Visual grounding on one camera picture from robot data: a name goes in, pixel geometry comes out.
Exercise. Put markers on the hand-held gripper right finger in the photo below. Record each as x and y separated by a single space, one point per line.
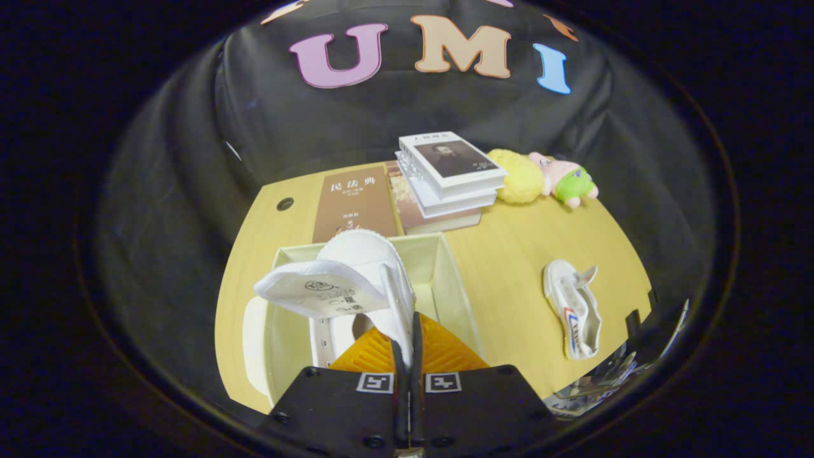
483 407

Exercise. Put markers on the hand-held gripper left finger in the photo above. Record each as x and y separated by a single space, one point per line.
343 407

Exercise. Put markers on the grey fabric storage box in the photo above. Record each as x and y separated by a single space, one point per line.
448 286

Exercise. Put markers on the white canvas shoe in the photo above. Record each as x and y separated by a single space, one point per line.
572 305
362 254

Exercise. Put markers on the colourful printed sheet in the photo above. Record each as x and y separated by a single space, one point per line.
591 385

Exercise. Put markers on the black table clamp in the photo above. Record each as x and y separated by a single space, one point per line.
633 324
653 298

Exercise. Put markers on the brown cover book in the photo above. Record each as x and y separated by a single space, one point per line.
353 203

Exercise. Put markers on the white paperback book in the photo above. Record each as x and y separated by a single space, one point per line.
458 203

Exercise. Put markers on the black table grommet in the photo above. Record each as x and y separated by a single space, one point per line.
285 203

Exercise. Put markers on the yellow plush toy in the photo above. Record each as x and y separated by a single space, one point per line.
518 178

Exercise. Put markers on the pink plush toy green shorts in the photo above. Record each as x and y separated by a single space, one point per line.
569 181

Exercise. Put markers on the white portrait cover book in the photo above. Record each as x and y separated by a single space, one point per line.
455 159

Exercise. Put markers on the black backdrop cloth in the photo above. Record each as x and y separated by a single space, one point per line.
191 159

